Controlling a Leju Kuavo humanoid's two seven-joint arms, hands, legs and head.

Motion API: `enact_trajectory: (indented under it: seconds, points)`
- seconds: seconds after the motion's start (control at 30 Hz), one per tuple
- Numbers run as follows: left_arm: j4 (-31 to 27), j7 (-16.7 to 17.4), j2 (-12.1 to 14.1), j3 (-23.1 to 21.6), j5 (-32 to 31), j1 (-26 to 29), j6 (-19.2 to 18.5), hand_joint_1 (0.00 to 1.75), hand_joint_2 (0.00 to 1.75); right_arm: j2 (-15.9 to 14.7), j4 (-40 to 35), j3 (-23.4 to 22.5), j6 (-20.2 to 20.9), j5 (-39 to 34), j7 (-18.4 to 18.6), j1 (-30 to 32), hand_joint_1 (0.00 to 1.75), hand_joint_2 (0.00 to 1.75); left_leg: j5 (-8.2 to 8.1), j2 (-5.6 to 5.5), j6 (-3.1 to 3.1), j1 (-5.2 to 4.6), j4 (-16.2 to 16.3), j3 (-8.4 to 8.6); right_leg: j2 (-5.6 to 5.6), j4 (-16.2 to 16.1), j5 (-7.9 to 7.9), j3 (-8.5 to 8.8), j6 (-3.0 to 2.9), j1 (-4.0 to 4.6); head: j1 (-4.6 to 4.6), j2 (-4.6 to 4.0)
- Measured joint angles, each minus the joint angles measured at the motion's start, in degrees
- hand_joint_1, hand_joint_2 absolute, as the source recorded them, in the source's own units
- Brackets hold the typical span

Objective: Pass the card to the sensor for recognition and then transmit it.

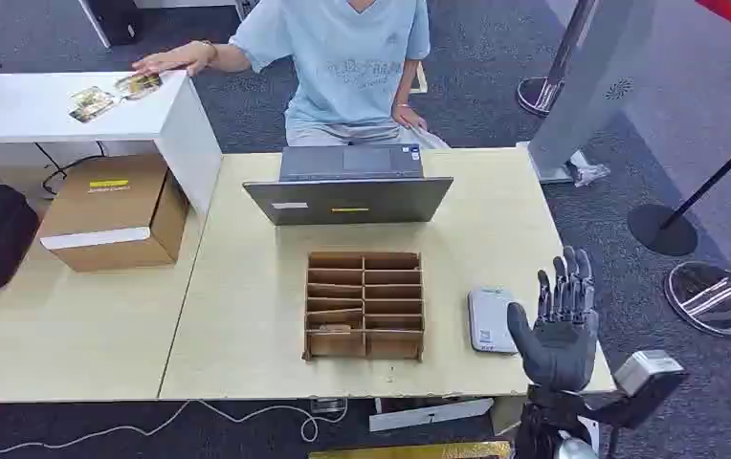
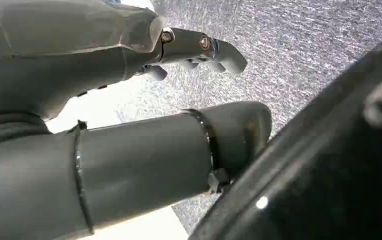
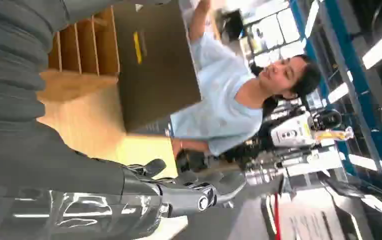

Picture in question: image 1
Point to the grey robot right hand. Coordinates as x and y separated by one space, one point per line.
559 348

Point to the person's left hand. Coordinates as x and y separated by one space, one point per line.
408 117

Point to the person's right hand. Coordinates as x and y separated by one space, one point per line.
181 58

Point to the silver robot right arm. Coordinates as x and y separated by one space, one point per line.
546 431

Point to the wooden stool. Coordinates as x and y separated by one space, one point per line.
420 79

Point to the black cabinet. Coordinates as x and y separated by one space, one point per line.
118 19

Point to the white rounded card pack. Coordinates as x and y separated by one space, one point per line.
487 320

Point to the person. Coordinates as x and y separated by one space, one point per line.
346 69

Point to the grey open laptop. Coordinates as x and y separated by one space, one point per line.
346 201

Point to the chrome stanchion with dark base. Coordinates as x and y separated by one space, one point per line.
540 95

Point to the white flat board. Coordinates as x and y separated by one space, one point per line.
429 415

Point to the white side desk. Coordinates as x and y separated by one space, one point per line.
36 111

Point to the black stanchion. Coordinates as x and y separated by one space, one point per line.
660 231

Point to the chrome stanchion with mirror base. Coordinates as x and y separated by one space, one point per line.
711 298

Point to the brown cardboard box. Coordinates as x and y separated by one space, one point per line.
109 212

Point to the crumpled clear plastic wrap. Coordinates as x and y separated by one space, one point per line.
587 171

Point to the gold foil sheet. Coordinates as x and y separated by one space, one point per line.
403 452

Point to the grey kiosk pillar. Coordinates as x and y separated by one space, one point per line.
593 82

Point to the slotted wooden card box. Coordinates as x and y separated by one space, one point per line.
363 310

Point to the card lying in box slot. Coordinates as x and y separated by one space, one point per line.
332 329

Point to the floor power socket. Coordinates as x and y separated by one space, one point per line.
327 405

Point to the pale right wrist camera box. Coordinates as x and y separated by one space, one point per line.
647 374

